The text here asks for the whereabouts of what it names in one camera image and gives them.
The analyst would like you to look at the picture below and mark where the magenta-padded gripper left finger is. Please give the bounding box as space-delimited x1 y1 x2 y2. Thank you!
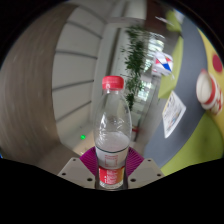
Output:
57 146 101 190

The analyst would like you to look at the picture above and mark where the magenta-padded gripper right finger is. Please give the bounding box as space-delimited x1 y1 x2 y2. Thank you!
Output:
124 146 165 190

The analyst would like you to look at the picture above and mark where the clear red-capped water bottle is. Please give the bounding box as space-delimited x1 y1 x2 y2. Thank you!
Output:
93 75 133 191

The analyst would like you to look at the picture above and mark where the white printed magazine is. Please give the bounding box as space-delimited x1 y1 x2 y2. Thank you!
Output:
161 90 187 139

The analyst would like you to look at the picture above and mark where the row of potted green plants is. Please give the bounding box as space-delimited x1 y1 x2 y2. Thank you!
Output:
121 24 151 111

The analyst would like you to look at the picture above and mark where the red white floral mug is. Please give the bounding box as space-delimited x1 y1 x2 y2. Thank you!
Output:
195 69 224 116

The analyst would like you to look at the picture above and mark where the red white blue polyhedron box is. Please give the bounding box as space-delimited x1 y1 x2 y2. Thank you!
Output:
152 51 174 76

